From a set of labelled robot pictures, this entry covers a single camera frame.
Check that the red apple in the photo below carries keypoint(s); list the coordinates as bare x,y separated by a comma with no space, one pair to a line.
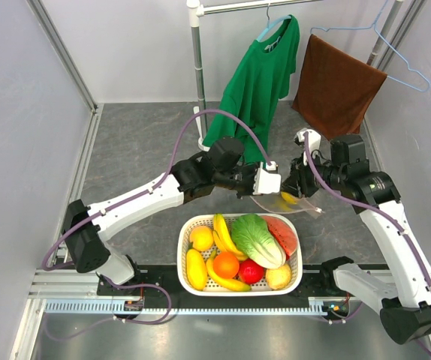
250,272

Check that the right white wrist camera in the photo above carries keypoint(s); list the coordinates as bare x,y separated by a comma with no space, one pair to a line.
310,140

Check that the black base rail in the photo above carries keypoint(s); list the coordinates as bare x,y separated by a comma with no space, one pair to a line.
312,286

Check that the green t-shirt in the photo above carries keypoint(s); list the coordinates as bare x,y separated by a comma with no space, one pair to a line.
262,78

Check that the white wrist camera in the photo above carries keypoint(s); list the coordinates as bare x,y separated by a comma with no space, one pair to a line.
267,179
310,140

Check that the white perforated basket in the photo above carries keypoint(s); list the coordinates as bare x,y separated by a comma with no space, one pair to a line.
213,289

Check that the clear dotted zip bag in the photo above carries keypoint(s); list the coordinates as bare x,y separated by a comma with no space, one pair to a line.
266,203

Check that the teal clothes hanger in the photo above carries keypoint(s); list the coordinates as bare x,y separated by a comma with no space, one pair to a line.
271,24

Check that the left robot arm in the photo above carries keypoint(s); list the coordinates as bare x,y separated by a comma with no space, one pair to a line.
87,228

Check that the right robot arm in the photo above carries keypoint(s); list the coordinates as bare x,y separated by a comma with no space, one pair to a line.
404,308

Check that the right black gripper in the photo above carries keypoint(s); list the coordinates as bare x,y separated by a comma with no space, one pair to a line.
297,183

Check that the yellow banana bunch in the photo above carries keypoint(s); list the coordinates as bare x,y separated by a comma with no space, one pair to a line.
222,231

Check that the brown towel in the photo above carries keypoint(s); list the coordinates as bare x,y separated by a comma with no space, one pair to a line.
335,89

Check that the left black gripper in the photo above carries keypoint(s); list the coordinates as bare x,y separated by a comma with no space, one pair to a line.
252,169

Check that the white slotted cable duct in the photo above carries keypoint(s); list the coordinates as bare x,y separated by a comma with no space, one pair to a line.
122,307

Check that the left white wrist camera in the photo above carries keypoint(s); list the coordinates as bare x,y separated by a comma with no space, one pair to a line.
267,179

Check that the green plastic cabbage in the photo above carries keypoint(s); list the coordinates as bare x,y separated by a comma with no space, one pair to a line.
251,235

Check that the watermelon slice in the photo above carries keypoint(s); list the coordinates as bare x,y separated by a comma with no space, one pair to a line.
283,234

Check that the orange fruit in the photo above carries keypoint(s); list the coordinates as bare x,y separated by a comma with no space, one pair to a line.
226,265

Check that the white clothes rack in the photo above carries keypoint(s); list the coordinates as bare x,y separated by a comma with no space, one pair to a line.
196,10

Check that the yellow peach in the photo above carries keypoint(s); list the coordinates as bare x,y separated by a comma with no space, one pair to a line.
201,238

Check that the blue wire hanger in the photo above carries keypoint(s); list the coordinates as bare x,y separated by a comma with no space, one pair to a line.
381,38

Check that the single yellow banana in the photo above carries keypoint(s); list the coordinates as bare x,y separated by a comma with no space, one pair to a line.
229,284

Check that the yellow mango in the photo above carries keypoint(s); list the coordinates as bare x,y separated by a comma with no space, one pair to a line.
196,269

